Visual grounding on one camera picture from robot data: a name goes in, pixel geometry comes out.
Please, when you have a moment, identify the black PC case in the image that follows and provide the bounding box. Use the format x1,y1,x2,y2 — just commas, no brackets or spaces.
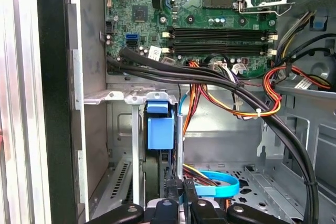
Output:
35,0,336,224

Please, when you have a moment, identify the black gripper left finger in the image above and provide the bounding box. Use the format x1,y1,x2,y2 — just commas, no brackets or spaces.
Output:
85,178,184,224

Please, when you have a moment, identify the blue data wire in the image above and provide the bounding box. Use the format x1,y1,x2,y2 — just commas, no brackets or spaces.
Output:
195,170,241,198

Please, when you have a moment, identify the metal disk bay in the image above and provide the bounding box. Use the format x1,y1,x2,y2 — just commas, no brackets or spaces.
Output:
83,83,184,209

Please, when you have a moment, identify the black cable bundle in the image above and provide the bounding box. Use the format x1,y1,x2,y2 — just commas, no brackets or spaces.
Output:
106,47,320,224

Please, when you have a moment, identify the grey yellow wire harness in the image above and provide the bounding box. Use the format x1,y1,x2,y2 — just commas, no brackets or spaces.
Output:
274,10,317,63

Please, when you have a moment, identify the black RAM slot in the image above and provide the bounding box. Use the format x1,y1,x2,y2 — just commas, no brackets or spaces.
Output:
162,41,278,57
162,26,278,42

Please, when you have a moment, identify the wire locking lever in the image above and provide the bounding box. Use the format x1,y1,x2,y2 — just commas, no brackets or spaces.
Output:
238,1,297,15

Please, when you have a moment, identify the hard disk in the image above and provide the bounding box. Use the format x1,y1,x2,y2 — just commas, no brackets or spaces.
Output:
143,98,184,198

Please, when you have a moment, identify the disk power wire black plug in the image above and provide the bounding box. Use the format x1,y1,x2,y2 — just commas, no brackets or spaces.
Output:
182,163,219,187

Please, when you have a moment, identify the green motherboard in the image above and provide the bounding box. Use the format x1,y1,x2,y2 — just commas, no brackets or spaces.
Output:
104,0,279,79

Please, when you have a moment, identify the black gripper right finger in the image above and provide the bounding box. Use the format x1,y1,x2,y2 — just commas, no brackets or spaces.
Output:
183,178,291,224

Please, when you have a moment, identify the orange red yellow wire bundle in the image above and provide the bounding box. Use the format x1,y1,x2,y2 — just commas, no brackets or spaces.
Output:
182,60,333,137

